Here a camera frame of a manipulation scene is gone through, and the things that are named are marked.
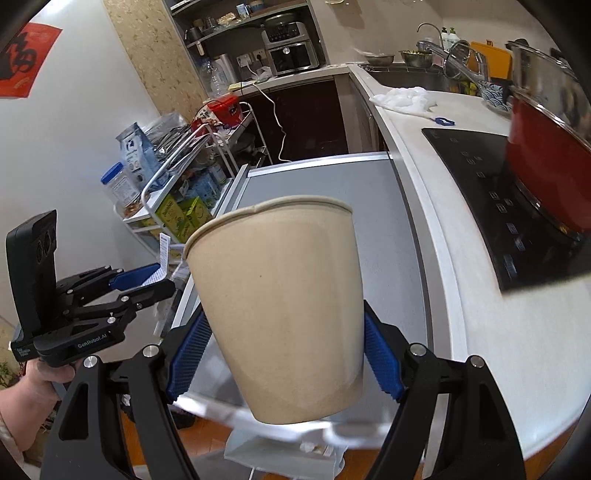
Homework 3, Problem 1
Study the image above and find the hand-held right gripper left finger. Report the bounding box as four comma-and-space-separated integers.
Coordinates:
41, 310, 213, 480

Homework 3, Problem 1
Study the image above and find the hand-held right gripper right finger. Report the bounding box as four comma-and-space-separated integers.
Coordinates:
362, 300, 527, 480

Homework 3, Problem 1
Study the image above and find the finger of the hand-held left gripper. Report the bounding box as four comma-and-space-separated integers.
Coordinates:
58, 279, 177, 334
69, 263, 161, 292

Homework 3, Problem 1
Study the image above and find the white printed receipt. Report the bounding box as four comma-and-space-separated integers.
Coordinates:
147, 233, 172, 287

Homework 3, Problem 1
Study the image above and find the tan paper cup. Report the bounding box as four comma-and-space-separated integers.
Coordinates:
183, 195, 365, 424

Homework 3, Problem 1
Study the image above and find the white plastic bin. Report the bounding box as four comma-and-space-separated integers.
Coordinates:
224, 424, 348, 479

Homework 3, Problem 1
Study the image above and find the person's left forearm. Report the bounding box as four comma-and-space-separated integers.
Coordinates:
0, 388, 57, 462

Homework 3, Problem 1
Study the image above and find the person's left hand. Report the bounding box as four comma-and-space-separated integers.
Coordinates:
13, 357, 88, 417

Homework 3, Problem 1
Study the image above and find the stack of green cartons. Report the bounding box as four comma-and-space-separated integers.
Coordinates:
154, 195, 214, 241

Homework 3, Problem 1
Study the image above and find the plastic jar with blue lid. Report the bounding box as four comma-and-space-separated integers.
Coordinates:
100, 162, 142, 216

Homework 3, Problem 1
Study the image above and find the blue white bag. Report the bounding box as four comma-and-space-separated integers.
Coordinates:
115, 122, 158, 185

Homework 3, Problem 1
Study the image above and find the black induction cooktop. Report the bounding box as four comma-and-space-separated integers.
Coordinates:
421, 128, 589, 292

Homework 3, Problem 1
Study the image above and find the red box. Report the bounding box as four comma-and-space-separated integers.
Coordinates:
207, 97, 243, 128

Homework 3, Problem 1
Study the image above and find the clear plastic bottle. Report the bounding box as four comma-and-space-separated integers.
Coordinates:
201, 58, 225, 99

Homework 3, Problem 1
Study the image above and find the red cooking pot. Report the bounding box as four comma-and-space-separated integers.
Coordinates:
503, 99, 591, 237

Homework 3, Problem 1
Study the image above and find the white crumpled cloth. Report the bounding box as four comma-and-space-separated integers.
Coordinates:
369, 86, 438, 114

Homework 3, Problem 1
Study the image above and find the silver countertop oven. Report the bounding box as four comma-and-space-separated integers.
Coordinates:
268, 39, 321, 77

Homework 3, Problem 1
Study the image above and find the steel kitchen sink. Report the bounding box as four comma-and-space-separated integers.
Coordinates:
369, 65, 462, 93

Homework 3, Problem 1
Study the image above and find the blue patterned bowl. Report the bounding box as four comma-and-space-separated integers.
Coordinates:
480, 80, 515, 114

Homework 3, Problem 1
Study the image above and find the black air fryer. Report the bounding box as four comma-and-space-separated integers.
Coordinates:
262, 14, 308, 47

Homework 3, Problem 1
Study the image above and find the small glass lid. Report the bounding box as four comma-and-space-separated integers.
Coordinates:
434, 39, 490, 84

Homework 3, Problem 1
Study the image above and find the orange cutting board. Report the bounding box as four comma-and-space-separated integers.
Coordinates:
468, 41, 513, 81

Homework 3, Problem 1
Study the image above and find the chrome kitchen faucet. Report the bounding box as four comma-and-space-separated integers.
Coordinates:
417, 23, 444, 49

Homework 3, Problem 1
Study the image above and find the white wire trolley rack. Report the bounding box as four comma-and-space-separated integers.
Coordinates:
122, 104, 269, 260

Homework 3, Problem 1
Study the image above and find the white power cable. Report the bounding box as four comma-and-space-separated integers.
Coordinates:
240, 78, 294, 163

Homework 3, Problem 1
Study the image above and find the red wall poster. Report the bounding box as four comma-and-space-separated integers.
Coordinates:
0, 23, 64, 99

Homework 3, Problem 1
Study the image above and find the wall shelf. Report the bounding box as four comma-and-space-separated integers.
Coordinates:
168, 0, 329, 88

